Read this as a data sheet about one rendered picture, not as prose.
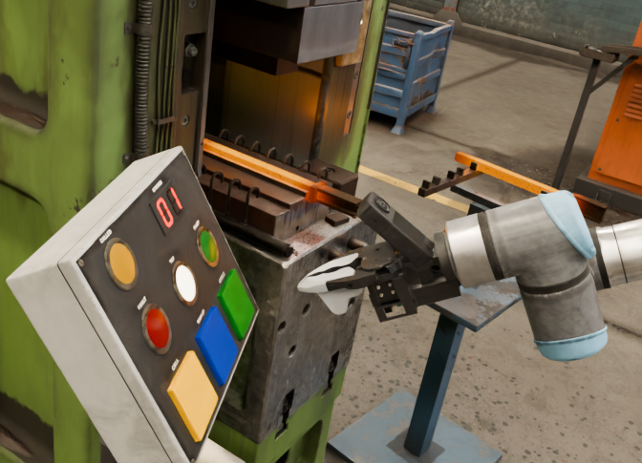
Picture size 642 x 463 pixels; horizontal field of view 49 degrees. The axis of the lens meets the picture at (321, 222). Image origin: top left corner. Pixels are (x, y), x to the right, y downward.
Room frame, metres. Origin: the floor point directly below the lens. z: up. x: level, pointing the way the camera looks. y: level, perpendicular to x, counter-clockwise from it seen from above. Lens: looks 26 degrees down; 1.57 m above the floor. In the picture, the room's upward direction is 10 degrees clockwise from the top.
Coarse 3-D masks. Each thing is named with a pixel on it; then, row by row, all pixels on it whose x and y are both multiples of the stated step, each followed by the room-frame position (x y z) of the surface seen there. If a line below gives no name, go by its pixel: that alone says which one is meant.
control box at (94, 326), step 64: (128, 192) 0.75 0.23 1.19; (192, 192) 0.87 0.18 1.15; (64, 256) 0.59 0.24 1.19; (192, 256) 0.79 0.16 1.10; (64, 320) 0.57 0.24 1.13; (128, 320) 0.60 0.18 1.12; (192, 320) 0.71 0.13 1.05; (128, 384) 0.57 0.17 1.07; (128, 448) 0.57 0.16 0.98; (192, 448) 0.58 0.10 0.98
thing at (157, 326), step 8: (152, 312) 0.64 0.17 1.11; (160, 312) 0.66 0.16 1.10; (152, 320) 0.63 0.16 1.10; (160, 320) 0.65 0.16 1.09; (152, 328) 0.63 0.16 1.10; (160, 328) 0.64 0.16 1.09; (152, 336) 0.62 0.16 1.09; (160, 336) 0.63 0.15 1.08; (168, 336) 0.65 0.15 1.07; (160, 344) 0.63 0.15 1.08
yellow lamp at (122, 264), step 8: (112, 248) 0.64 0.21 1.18; (120, 248) 0.65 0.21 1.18; (112, 256) 0.63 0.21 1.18; (120, 256) 0.64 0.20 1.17; (128, 256) 0.65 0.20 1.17; (112, 264) 0.62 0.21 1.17; (120, 264) 0.63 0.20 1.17; (128, 264) 0.64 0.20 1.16; (120, 272) 0.63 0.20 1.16; (128, 272) 0.64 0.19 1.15; (120, 280) 0.62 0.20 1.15; (128, 280) 0.63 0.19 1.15
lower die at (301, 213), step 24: (216, 168) 1.34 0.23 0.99; (240, 168) 1.35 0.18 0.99; (288, 168) 1.40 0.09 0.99; (216, 192) 1.26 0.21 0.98; (240, 192) 1.26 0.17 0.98; (264, 192) 1.26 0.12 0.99; (288, 192) 1.28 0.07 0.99; (240, 216) 1.22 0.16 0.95; (264, 216) 1.20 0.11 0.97; (288, 216) 1.22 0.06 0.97; (312, 216) 1.31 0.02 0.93
